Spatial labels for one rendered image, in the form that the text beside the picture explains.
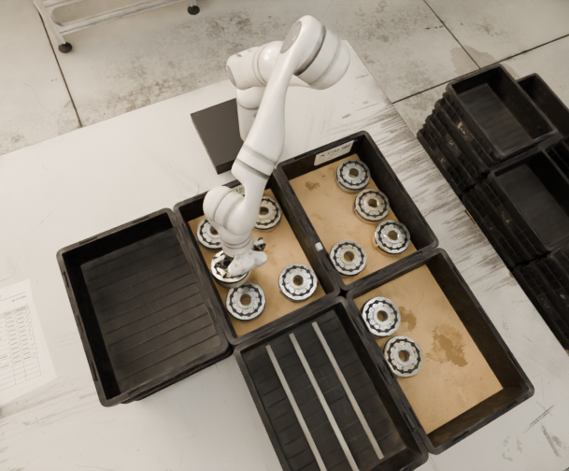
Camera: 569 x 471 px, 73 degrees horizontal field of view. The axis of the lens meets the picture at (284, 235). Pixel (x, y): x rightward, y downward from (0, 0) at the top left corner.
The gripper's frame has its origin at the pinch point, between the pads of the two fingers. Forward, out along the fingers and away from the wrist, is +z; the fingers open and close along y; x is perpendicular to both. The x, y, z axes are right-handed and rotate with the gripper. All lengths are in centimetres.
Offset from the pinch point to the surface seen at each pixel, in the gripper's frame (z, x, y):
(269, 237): 4.2, -4.7, -10.3
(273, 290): 4.7, 9.4, -4.9
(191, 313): 4.6, 6.1, 17.3
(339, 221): 4.4, -1.2, -31.2
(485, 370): 6, 52, -46
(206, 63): 82, -155, -36
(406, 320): 5.6, 31.8, -34.3
